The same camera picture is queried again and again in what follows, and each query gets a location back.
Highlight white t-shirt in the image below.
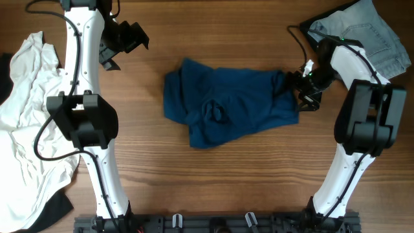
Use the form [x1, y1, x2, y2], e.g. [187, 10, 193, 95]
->
[1, 32, 80, 232]

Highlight black garment under pile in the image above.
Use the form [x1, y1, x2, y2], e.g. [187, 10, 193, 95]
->
[1, 53, 74, 233]

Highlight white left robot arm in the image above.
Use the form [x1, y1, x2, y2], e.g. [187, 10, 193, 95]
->
[47, 1, 149, 232]

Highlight folded light blue jeans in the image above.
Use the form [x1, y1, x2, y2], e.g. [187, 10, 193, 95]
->
[310, 0, 411, 79]

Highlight blue t-shirt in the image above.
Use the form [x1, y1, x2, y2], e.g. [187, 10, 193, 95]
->
[164, 58, 299, 149]

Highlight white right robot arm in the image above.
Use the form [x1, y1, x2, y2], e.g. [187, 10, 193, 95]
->
[288, 36, 406, 224]

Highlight folded black garment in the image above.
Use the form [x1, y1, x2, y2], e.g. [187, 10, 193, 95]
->
[299, 1, 360, 52]

